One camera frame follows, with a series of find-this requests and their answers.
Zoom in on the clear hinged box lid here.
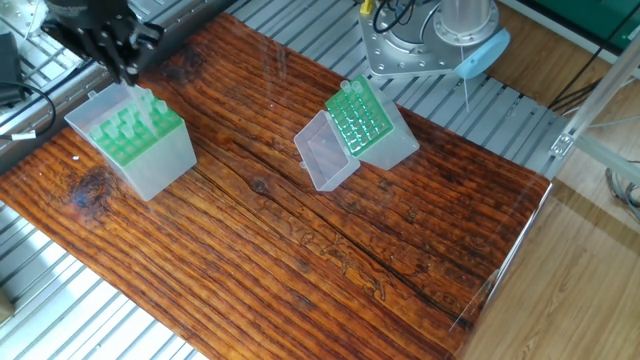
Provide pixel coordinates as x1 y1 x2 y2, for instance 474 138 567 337
294 110 361 191
65 85 143 129

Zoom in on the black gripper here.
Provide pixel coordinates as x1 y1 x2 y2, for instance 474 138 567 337
45 0 167 87

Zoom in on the translucent tip box green rack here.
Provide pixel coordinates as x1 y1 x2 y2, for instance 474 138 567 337
65 85 198 202
325 78 421 169

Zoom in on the aluminium frame corner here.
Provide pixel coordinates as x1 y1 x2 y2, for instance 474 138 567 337
548 68 640 186

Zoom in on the black cable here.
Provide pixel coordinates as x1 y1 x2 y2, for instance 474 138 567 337
0 0 101 141

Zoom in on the glossy wooden board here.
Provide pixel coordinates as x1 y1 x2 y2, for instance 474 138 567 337
0 10 556 360

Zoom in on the grey metal mount plate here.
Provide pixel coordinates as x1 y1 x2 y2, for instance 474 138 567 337
360 8 451 79

